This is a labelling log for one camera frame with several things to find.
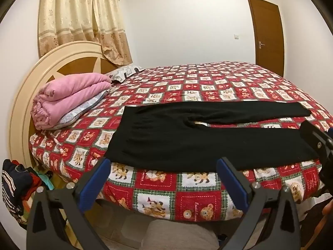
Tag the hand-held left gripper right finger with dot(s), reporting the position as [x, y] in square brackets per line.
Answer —
[234, 185]

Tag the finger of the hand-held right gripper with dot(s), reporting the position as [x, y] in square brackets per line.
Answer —
[313, 139]

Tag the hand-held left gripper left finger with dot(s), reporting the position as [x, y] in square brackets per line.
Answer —
[96, 182]

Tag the black pants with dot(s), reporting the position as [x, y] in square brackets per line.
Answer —
[182, 140]

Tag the grey floral pillow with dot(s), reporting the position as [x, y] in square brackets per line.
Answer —
[78, 109]

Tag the pile of dark clothes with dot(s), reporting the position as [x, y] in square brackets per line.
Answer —
[13, 182]

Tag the pink folded quilt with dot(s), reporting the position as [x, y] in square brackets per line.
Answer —
[67, 91]

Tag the bed with red patchwork cover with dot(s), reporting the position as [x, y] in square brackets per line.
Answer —
[197, 83]

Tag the cream round bed headboard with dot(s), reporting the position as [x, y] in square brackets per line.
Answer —
[23, 96]

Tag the white black patterned pillow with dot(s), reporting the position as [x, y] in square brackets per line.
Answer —
[124, 71]

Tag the brown wooden door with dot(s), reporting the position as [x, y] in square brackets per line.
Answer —
[268, 31]

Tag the beige patterned curtain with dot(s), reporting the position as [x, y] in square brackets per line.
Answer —
[78, 18]

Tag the white wall switch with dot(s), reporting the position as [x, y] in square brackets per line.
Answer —
[236, 37]

